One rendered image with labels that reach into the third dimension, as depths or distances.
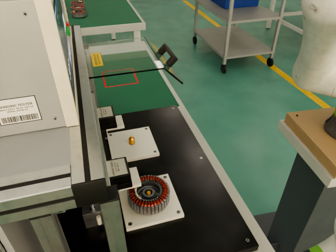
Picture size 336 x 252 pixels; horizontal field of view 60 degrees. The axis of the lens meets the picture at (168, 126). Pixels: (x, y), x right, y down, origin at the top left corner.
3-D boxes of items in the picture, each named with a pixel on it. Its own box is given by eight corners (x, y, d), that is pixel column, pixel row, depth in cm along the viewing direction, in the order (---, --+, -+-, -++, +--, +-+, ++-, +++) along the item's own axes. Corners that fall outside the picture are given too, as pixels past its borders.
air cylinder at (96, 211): (103, 200, 79) (100, 187, 76) (106, 223, 74) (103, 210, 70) (84, 205, 78) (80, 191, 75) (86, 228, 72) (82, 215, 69)
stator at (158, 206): (160, 178, 84) (159, 169, 82) (176, 207, 76) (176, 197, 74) (122, 190, 81) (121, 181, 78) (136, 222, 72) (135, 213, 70)
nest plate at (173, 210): (167, 176, 87) (167, 173, 86) (184, 217, 75) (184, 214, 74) (117, 187, 83) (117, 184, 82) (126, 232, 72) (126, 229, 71)
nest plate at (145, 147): (148, 128, 105) (148, 126, 104) (159, 156, 94) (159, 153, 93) (107, 136, 102) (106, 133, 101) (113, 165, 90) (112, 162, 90)
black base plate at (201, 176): (176, 109, 119) (176, 104, 118) (257, 250, 70) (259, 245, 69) (56, 129, 109) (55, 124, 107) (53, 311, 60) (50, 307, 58)
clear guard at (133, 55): (161, 52, 102) (160, 35, 98) (183, 84, 83) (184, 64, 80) (64, 63, 94) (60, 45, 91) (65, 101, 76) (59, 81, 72)
